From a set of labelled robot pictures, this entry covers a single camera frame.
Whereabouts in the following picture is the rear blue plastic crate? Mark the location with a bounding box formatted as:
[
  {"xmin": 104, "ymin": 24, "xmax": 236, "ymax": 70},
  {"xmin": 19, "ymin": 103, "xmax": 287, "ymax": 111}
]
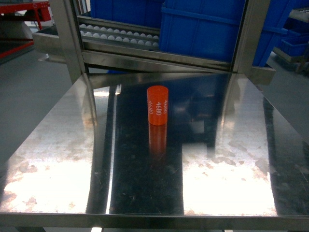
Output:
[{"xmin": 90, "ymin": 0, "xmax": 164, "ymax": 28}]

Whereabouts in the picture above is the stainless steel roller rack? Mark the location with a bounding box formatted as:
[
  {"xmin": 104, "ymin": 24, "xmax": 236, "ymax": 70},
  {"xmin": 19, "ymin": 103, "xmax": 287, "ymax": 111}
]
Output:
[{"xmin": 33, "ymin": 0, "xmax": 275, "ymax": 85}]

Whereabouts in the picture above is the large blue plastic crate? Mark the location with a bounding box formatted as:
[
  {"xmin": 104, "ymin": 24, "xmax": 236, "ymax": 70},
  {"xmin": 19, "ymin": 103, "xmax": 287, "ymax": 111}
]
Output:
[{"xmin": 159, "ymin": 0, "xmax": 295, "ymax": 67}]

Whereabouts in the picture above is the small blue bin right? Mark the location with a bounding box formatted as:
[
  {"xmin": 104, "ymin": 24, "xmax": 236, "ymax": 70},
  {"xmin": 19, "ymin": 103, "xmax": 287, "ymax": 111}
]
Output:
[{"xmin": 280, "ymin": 34, "xmax": 309, "ymax": 57}]

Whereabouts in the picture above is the orange cylindrical capacitor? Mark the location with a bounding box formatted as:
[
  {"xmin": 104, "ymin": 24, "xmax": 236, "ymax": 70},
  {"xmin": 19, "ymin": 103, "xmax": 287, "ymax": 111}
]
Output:
[{"xmin": 147, "ymin": 85, "xmax": 169, "ymax": 126}]

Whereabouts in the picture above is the red metal table frame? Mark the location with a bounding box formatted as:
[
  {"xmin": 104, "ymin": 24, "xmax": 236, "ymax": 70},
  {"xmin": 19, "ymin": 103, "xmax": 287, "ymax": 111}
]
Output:
[{"xmin": 0, "ymin": 0, "xmax": 51, "ymax": 59}]

